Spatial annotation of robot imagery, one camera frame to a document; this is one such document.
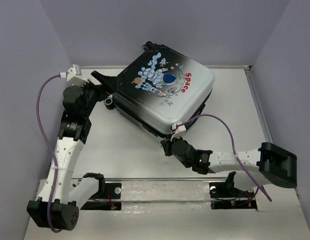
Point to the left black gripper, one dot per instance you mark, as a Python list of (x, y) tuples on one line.
[(110, 83)]

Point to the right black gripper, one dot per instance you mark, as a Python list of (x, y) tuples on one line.
[(166, 144)]

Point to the small black kids suitcase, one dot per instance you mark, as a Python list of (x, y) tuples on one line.
[(162, 87)]

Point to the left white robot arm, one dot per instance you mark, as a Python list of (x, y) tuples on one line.
[(57, 206)]

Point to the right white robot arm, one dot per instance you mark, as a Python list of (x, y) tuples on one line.
[(269, 164)]

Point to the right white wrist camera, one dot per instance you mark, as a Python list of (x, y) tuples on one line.
[(178, 129)]

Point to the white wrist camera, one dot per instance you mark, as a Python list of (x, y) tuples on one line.
[(178, 129), (74, 76)]

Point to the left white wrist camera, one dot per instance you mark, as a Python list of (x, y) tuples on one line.
[(74, 76)]

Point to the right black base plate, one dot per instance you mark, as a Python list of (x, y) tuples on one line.
[(230, 198)]

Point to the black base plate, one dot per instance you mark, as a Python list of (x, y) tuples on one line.
[(230, 198), (104, 197)]

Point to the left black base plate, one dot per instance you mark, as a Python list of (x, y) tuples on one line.
[(104, 197)]

